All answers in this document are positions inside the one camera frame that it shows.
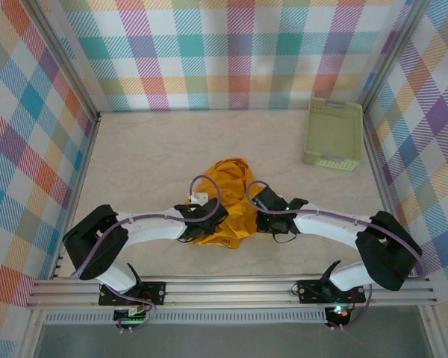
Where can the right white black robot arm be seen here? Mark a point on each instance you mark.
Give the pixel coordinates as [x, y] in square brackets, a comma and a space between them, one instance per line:
[328, 227]

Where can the yellow t-shirt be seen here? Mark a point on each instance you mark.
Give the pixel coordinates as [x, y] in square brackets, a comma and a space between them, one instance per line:
[231, 186]

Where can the aluminium side rail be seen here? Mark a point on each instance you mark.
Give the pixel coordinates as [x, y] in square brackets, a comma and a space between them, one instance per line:
[379, 168]
[84, 168]

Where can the light green plastic basket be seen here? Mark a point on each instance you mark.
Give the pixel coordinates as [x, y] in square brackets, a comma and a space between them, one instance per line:
[332, 130]

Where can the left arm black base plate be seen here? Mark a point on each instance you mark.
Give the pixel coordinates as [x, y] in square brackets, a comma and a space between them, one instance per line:
[157, 292]

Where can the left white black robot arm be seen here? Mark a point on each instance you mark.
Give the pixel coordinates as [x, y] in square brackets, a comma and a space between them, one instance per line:
[153, 227]

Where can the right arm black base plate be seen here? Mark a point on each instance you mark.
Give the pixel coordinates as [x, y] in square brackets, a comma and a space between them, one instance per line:
[308, 291]

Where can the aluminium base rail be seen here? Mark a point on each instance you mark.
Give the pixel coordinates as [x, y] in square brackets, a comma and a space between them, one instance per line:
[227, 292]

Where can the aluminium frame leg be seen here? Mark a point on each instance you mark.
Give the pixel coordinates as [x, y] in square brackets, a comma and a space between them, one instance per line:
[435, 343]
[30, 348]

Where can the aluminium corner post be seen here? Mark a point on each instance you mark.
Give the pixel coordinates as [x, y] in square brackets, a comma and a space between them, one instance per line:
[389, 56]
[66, 56]

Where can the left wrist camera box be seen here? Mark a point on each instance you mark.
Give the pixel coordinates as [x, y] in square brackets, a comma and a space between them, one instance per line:
[199, 197]

